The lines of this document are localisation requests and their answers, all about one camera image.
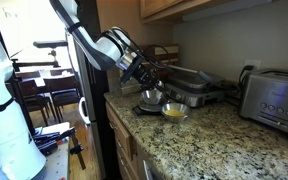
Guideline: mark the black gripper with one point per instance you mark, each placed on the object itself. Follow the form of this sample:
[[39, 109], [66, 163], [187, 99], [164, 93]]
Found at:
[[145, 75]]

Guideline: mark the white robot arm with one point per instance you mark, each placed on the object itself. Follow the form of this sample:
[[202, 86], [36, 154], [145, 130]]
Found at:
[[4, 133]]

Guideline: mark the small stainless steel bowl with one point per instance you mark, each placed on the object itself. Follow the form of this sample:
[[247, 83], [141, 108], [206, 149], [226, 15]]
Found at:
[[175, 119], [150, 98]]

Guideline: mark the yellow grain contents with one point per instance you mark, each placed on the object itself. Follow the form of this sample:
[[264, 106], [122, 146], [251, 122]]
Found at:
[[174, 113]]

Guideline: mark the black digital kitchen scale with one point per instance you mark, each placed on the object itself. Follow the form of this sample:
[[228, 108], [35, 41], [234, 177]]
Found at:
[[140, 110]]

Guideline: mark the large striped wooden cutting board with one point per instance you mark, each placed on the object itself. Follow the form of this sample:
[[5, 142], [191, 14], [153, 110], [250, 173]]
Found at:
[[165, 50]]

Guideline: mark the stainless steel contact grill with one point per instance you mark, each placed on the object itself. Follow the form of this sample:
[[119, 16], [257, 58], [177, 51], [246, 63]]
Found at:
[[197, 90]]

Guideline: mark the wooden drawer cabinet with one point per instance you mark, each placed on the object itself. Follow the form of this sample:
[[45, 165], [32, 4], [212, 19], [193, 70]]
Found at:
[[120, 133]]

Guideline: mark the dark refrigerator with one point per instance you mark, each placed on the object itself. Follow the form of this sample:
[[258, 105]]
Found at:
[[99, 116]]

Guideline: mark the wooden upper cabinet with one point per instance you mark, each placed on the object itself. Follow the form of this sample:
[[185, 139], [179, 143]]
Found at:
[[157, 6]]

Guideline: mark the stainless steel dishwasher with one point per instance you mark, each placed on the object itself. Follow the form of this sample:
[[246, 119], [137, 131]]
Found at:
[[147, 171]]

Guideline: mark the black power plug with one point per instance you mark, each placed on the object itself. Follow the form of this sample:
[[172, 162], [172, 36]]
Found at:
[[247, 68]]

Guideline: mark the dark wooden dining chair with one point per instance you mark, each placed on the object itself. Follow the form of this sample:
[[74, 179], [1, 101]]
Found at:
[[30, 91], [62, 88]]

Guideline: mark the black clamp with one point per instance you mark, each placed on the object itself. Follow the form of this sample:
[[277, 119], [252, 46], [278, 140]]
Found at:
[[79, 150]]

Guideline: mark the wooden dining table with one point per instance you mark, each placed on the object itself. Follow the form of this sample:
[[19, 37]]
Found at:
[[55, 74]]

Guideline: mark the stainless steel toaster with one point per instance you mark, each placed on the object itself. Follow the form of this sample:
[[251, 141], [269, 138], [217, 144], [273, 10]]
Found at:
[[277, 100]]

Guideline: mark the black tools pile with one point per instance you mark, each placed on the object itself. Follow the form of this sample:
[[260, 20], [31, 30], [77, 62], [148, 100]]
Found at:
[[47, 146]]

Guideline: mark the white perforated robot table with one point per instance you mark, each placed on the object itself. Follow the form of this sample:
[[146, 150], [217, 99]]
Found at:
[[55, 163]]

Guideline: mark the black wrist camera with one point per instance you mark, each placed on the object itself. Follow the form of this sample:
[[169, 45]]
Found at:
[[130, 70]]

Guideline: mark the white wall outlet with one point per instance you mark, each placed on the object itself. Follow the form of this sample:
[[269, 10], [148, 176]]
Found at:
[[255, 63]]

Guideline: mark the black camera on stand arm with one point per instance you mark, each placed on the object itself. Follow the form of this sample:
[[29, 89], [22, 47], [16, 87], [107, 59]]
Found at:
[[50, 44]]

